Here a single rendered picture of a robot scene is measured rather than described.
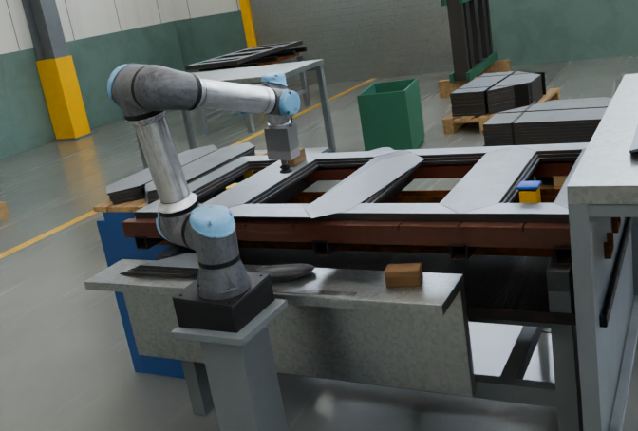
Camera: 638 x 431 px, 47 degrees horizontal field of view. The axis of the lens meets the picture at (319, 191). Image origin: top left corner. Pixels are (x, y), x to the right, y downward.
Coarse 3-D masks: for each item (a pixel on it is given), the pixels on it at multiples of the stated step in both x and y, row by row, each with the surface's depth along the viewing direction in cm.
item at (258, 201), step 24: (240, 168) 311; (312, 168) 295; (360, 168) 274; (528, 168) 243; (192, 192) 281; (264, 192) 265; (384, 192) 248; (144, 216) 264; (240, 216) 244; (336, 216) 227; (360, 216) 223; (384, 216) 219; (408, 216) 216; (432, 216) 212; (456, 216) 209; (480, 216) 205; (504, 216) 202; (528, 216) 199; (552, 216) 196
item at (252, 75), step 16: (288, 64) 588; (304, 64) 568; (320, 64) 579; (224, 80) 549; (240, 80) 542; (256, 80) 535; (320, 80) 584; (320, 96) 589; (192, 128) 666; (192, 144) 666; (144, 160) 613
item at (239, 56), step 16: (256, 48) 936; (272, 48) 893; (304, 48) 945; (208, 64) 840; (224, 64) 830; (240, 64) 910; (256, 64) 847; (304, 80) 955; (304, 96) 963; (208, 128) 883
